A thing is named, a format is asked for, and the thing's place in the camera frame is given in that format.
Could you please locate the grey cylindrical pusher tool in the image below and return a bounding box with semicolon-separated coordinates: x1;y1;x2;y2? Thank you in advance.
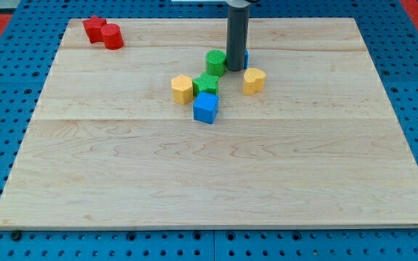
226;0;250;72

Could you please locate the red star block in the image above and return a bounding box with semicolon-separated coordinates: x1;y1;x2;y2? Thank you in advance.
82;15;107;44

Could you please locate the red cylinder block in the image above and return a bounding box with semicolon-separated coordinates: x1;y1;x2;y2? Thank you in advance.
100;23;123;50

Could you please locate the yellow heart block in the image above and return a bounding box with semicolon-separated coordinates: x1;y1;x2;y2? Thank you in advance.
242;68;266;96

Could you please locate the blue cube block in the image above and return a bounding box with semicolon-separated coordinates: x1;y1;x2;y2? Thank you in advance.
193;92;219;124

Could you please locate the blue triangle block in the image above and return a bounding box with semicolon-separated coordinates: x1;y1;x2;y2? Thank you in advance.
243;49;250;70

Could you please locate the yellow hexagon block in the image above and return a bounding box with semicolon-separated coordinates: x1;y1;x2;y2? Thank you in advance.
171;75;193;104

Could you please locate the green star block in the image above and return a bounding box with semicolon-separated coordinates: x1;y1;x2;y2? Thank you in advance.
192;72;218;96

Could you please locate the green cylinder block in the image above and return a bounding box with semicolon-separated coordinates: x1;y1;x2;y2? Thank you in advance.
205;49;226;77

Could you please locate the wooden board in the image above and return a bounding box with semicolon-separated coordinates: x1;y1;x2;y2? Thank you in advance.
0;18;418;231

